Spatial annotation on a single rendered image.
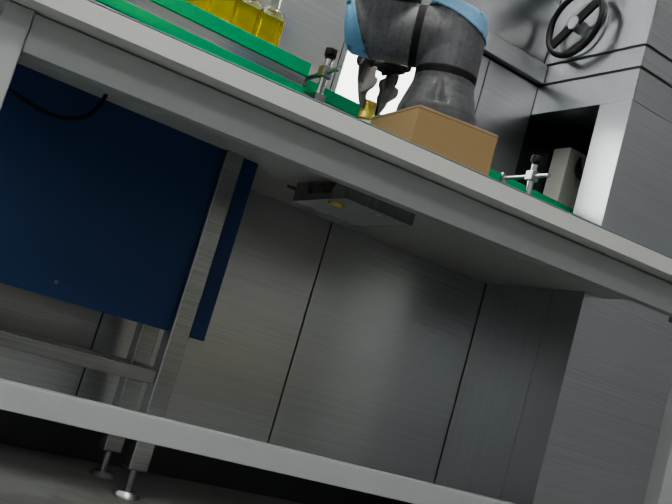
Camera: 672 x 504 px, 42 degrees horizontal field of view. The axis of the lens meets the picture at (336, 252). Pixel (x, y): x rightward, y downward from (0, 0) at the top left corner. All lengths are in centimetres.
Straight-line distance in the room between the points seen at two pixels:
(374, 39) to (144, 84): 48
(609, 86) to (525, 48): 32
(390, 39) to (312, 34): 62
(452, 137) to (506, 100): 108
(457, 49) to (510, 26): 106
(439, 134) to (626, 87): 101
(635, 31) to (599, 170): 40
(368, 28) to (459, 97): 21
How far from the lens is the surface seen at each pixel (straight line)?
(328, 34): 227
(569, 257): 175
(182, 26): 182
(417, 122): 153
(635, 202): 243
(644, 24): 255
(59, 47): 136
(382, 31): 165
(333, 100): 206
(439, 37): 164
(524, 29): 272
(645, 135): 247
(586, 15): 266
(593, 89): 256
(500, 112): 262
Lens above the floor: 33
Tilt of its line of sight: 8 degrees up
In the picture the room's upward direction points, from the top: 16 degrees clockwise
